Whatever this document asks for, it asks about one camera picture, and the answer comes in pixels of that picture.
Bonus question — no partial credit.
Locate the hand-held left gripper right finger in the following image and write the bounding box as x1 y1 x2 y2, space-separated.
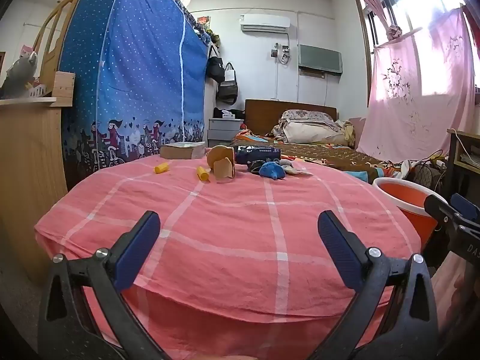
317 210 439 360

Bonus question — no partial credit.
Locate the grey plush toy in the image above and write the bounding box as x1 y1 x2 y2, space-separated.
0 50 39 98

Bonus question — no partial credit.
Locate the white air conditioner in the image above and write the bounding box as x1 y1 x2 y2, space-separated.
240 14 291 33

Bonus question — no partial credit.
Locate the grey-green covered wall television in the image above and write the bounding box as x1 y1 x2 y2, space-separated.
298 44 343 79

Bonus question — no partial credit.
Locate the wooden desk shelf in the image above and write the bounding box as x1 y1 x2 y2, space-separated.
450 128 474 162

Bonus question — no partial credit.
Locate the thick brown book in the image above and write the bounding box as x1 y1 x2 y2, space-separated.
160 142 206 160

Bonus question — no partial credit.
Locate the colourful brown bed blanket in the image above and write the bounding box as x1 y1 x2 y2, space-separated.
230 127 407 184

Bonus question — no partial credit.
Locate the wooden cabinet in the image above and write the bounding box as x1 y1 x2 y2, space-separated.
0 71 76 286

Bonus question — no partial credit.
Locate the orange bucket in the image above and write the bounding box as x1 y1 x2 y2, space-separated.
372 177 449 252

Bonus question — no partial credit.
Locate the dark blue packet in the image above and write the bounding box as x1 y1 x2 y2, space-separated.
235 145 282 166

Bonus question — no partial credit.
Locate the black floor fan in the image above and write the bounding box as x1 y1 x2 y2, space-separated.
407 157 439 193

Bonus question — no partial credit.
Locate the pink floral hanging sheet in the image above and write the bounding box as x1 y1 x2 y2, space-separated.
355 7 480 162

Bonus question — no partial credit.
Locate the power strip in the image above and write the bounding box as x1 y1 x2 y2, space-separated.
420 150 449 166

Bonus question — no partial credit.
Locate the black hanging bag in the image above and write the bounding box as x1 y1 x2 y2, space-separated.
207 45 226 84

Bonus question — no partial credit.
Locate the folded floral bedding pile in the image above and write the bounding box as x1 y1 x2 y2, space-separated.
271 109 355 147

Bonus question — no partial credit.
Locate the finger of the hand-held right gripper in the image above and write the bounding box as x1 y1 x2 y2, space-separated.
424 194 467 233
450 193 480 221

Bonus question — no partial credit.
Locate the pink checked cloth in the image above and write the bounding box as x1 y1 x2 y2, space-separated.
34 154 422 360

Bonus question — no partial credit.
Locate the torn brown cardboard scrap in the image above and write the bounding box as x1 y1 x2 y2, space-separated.
213 157 237 183

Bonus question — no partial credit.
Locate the wooden bunk bed frame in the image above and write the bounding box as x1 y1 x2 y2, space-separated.
34 0 89 83

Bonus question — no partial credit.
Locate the black cloth bundle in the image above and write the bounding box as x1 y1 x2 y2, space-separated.
213 107 246 120

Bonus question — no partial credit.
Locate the blue dotted bed curtain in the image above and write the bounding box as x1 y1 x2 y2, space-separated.
58 0 211 192

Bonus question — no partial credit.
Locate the wooden headboard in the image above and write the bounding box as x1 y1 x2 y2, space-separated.
244 98 338 137

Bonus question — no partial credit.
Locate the grey tote bag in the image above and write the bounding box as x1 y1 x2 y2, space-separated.
217 62 239 105

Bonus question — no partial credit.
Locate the grey nightstand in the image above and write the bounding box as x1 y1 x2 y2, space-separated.
208 117 244 148

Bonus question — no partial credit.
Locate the blue cloth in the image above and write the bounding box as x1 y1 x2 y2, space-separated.
259 161 286 181

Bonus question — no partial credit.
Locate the colourful decorations pile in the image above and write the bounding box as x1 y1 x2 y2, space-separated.
195 16 220 46

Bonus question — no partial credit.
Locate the wooden desk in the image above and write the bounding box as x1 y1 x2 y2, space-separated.
446 128 480 211

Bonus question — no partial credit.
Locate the grey wrapper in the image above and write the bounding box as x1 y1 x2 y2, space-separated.
279 159 305 175

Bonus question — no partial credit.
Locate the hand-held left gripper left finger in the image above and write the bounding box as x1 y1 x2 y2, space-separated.
37 211 169 360

